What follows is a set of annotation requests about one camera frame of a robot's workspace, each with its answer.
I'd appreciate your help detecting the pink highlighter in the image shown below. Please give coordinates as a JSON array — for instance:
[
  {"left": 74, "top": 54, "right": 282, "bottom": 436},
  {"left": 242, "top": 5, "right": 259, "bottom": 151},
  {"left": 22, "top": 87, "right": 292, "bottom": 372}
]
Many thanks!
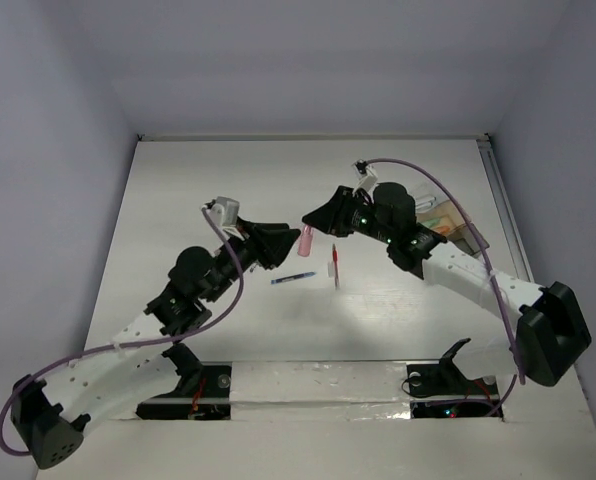
[{"left": 297, "top": 225, "right": 313, "bottom": 258}]

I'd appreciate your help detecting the green correction tape pen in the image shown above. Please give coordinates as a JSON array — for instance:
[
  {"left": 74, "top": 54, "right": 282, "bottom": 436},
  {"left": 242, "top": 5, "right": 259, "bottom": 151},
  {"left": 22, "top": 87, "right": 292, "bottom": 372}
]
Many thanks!
[{"left": 419, "top": 217, "right": 441, "bottom": 228}]

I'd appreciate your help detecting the blue ink refill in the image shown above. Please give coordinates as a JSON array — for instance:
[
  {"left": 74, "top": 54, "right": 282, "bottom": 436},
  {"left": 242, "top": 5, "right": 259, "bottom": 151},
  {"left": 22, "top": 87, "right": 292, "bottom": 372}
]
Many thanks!
[{"left": 270, "top": 271, "right": 317, "bottom": 285}]

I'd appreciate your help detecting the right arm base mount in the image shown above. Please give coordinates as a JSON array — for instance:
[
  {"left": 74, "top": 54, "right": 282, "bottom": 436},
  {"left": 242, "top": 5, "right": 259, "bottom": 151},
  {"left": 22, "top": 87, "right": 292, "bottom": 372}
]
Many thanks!
[{"left": 401, "top": 338, "right": 483, "bottom": 399}]

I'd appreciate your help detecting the red gel pen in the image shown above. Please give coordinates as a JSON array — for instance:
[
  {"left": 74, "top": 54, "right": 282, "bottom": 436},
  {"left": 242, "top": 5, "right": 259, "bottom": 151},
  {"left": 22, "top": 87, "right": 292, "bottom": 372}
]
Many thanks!
[{"left": 331, "top": 243, "right": 340, "bottom": 290}]

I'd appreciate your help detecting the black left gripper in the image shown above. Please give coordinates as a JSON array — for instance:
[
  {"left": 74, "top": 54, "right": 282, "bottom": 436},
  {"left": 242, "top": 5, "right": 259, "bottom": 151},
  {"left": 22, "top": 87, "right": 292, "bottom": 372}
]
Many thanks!
[{"left": 204, "top": 216, "right": 299, "bottom": 302}]

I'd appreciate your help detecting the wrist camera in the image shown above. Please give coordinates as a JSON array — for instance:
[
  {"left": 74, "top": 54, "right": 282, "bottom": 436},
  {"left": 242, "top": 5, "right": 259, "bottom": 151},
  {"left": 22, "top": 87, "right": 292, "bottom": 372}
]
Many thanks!
[
  {"left": 353, "top": 160, "right": 378, "bottom": 193},
  {"left": 203, "top": 196, "right": 240, "bottom": 231}
]

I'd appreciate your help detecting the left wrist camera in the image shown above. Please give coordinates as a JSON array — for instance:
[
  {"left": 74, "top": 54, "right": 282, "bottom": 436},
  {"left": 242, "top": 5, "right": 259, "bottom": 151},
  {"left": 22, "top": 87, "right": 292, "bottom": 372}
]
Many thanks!
[{"left": 203, "top": 196, "right": 240, "bottom": 231}]

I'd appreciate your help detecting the white marker blue cap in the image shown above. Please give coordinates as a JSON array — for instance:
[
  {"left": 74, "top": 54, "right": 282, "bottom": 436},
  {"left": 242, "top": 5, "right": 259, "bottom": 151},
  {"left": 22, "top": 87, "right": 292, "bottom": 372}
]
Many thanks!
[{"left": 415, "top": 195, "right": 437, "bottom": 212}]

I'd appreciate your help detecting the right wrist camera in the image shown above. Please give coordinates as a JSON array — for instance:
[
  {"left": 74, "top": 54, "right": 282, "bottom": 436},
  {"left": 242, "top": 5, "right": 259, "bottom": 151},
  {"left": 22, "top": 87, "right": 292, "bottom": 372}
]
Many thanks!
[{"left": 353, "top": 160, "right": 378, "bottom": 193}]

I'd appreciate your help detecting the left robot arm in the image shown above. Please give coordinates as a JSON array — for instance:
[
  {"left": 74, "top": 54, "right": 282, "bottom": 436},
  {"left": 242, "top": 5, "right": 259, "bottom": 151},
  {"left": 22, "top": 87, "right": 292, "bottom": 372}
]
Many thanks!
[{"left": 0, "top": 218, "right": 300, "bottom": 470}]

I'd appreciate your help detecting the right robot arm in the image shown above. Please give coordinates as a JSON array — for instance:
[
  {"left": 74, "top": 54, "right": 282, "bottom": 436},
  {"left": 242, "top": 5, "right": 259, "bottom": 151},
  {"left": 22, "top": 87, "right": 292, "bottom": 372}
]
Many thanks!
[{"left": 302, "top": 182, "right": 591, "bottom": 392}]

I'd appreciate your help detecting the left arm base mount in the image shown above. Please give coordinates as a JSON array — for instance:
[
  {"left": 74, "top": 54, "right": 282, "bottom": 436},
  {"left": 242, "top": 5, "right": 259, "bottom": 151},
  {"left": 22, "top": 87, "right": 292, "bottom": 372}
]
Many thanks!
[{"left": 151, "top": 343, "right": 232, "bottom": 401}]

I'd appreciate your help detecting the stationery organizer box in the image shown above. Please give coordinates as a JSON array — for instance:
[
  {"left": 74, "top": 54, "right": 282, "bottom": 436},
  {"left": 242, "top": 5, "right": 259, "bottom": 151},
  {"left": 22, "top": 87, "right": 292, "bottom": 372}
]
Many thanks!
[{"left": 410, "top": 181, "right": 482, "bottom": 258}]

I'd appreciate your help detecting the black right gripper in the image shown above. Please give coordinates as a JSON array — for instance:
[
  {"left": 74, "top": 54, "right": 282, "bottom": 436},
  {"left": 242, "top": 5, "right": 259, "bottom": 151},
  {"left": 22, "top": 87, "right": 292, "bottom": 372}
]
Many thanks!
[{"left": 303, "top": 183, "right": 396, "bottom": 244}]

